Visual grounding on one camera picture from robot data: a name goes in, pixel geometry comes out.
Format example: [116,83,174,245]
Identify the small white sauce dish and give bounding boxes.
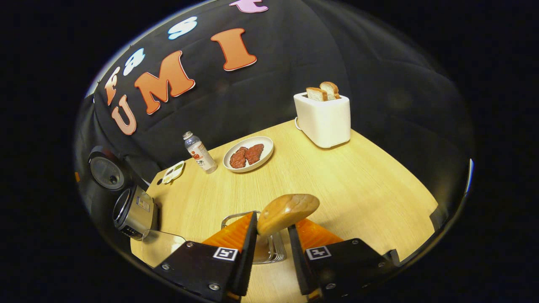
[162,161,185,185]

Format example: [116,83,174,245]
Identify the black backdrop cloth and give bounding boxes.
[74,0,474,198]

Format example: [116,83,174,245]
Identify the white round plate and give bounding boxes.
[222,136,275,173]

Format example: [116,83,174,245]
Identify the metal wire chopstick holder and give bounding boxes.
[221,210,288,265]

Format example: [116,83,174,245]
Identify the wooden spoon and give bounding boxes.
[256,194,320,261]

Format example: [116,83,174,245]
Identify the toast bread slice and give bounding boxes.
[319,82,340,100]
[306,87,328,102]

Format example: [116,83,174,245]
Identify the red meat piece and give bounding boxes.
[245,144,265,165]
[229,146,248,169]

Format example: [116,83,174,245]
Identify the white toaster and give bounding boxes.
[294,92,351,149]

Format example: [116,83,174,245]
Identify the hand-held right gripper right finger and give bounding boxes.
[288,218,400,302]

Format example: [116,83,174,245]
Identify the clear plastic drink bottle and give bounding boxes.
[182,131,218,174]

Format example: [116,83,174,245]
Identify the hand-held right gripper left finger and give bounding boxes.
[152,211,258,303]

